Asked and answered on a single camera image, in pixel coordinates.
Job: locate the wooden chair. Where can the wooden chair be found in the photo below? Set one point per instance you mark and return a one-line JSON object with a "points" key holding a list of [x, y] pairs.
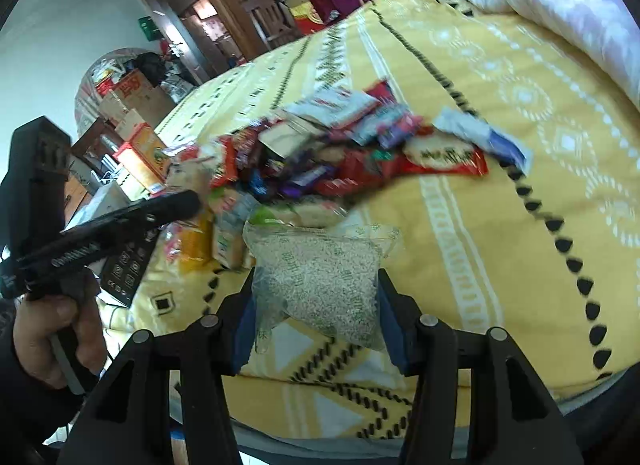
{"points": [[270, 20]]}

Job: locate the red packet with white panel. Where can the red packet with white panel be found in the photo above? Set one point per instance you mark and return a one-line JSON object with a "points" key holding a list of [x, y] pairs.
{"points": [[440, 157]]}

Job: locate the brown cardboard box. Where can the brown cardboard box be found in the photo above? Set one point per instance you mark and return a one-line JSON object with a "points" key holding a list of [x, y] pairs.
{"points": [[145, 100]]}

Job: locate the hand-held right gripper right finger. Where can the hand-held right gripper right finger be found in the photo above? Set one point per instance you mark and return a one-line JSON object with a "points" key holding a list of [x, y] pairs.
{"points": [[395, 325]]}

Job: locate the clear grain packet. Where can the clear grain packet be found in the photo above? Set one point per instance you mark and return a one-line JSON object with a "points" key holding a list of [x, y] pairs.
{"points": [[320, 285]]}

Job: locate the orange red carton box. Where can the orange red carton box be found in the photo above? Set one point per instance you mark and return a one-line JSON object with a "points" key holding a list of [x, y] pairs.
{"points": [[145, 155]]}

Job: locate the black shaver box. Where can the black shaver box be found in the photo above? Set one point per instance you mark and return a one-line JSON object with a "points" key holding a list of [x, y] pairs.
{"points": [[125, 270]]}

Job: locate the white blue snack packet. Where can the white blue snack packet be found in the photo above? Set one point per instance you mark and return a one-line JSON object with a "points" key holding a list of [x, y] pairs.
{"points": [[480, 137]]}

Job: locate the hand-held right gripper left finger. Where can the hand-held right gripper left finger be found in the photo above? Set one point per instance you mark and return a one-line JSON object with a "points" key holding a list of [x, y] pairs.
{"points": [[245, 325]]}

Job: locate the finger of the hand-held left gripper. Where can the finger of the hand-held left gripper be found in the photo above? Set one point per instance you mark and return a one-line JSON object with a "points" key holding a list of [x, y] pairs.
{"points": [[175, 205]]}

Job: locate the green wall sign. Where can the green wall sign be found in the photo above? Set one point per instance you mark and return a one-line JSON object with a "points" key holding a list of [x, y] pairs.
{"points": [[147, 28]]}

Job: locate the white cardboard box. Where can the white cardboard box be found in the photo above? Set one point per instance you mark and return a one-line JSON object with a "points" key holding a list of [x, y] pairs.
{"points": [[105, 200]]}

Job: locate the black bag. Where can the black bag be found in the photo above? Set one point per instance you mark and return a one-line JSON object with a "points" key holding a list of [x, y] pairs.
{"points": [[150, 67]]}

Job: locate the red gold gift box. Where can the red gold gift box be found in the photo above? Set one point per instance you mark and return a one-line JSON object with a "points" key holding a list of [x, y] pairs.
{"points": [[310, 20]]}

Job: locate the person's left hand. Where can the person's left hand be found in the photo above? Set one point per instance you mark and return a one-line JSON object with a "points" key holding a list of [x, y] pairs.
{"points": [[35, 340]]}

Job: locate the gold snack packet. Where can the gold snack packet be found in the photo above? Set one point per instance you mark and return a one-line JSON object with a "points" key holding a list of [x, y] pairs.
{"points": [[195, 245]]}

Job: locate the heap of mixed snack packets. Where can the heap of mixed snack packets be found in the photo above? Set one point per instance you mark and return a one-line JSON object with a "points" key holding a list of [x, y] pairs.
{"points": [[310, 165]]}

